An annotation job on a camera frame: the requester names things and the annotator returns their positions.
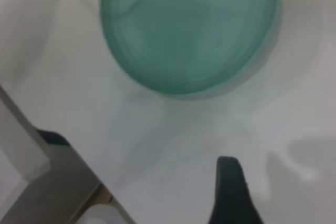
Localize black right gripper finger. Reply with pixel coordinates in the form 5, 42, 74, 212
207, 156, 265, 224

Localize green round plate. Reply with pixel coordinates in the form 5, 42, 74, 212
99, 0, 280, 101

